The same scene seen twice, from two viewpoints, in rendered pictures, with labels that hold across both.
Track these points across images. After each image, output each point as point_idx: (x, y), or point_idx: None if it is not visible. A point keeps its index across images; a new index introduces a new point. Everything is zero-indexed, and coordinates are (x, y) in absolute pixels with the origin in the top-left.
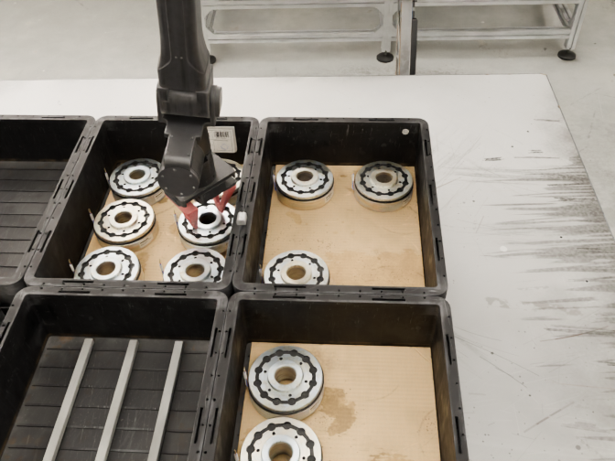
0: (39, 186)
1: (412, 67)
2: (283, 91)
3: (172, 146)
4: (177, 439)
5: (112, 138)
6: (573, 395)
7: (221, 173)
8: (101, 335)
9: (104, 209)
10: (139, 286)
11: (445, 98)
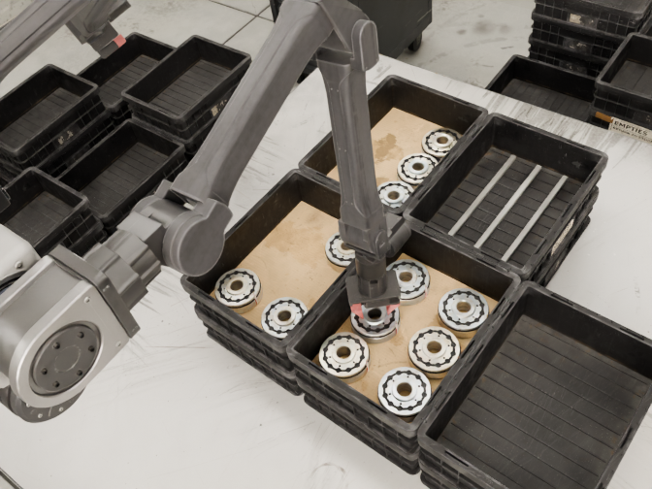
0: (492, 456)
1: None
2: None
3: (393, 221)
4: (462, 207)
5: None
6: (249, 191)
7: (355, 279)
8: None
9: (445, 366)
10: (448, 242)
11: (52, 443)
